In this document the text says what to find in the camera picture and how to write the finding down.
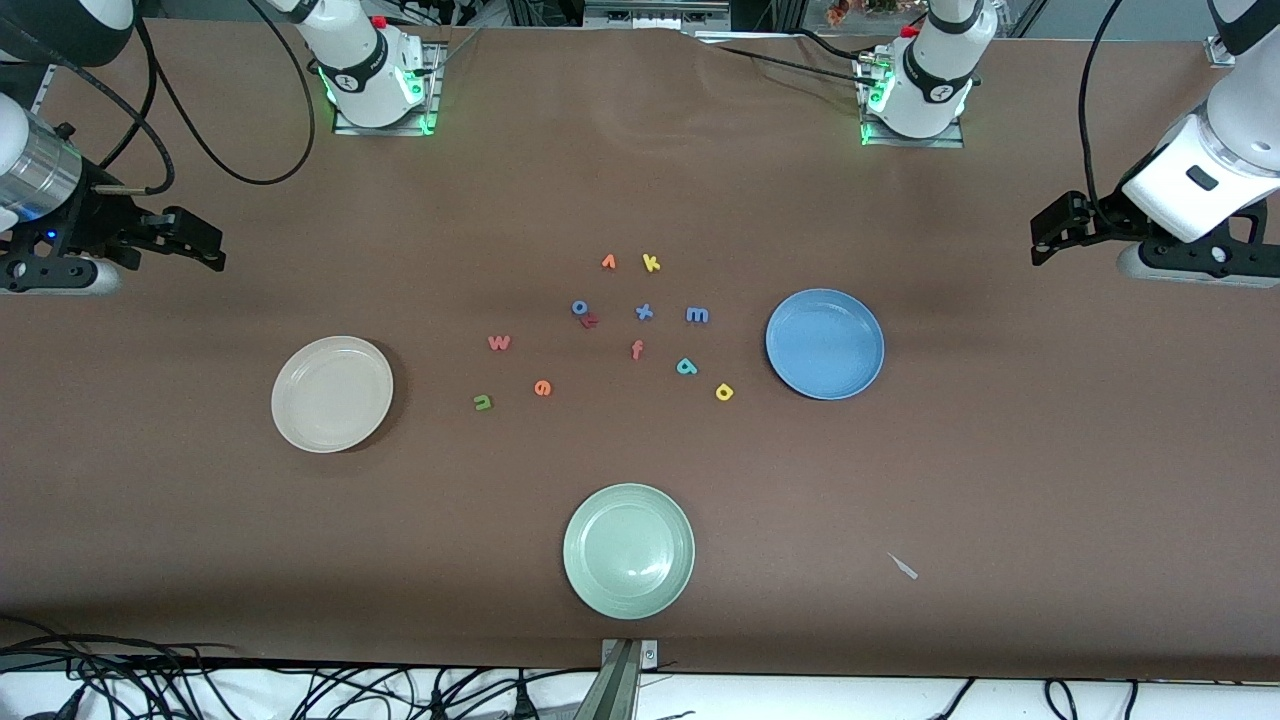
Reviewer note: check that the metal camera post bracket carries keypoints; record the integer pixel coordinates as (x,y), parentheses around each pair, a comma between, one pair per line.
(620,685)

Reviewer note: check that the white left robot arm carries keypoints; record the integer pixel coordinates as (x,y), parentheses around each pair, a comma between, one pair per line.
(935,70)

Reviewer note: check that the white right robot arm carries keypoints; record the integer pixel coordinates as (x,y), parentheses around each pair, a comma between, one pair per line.
(365,65)

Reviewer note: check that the green plate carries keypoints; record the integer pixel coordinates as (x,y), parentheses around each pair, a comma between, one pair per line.
(628,550)

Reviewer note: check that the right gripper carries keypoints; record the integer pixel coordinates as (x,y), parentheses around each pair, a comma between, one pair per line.
(97,222)

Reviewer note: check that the beige brown plate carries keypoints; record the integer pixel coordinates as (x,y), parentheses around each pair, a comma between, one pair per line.
(330,395)

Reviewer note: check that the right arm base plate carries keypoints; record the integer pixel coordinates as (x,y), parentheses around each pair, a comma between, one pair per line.
(380,130)

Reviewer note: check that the white tape scrap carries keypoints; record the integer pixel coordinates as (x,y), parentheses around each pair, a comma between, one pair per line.
(903,566)

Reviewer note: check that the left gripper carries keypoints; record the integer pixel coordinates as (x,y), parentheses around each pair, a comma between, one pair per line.
(1103,221)

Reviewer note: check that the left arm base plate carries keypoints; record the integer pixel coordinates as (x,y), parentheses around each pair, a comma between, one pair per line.
(940,142)

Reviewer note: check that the blue plate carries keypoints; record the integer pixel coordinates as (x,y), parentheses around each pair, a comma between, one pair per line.
(825,345)

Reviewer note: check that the aluminium frame structure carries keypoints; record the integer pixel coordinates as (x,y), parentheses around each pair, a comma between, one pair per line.
(650,15)

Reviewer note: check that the brown table cover sheet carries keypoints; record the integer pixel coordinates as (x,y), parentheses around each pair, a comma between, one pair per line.
(640,180)

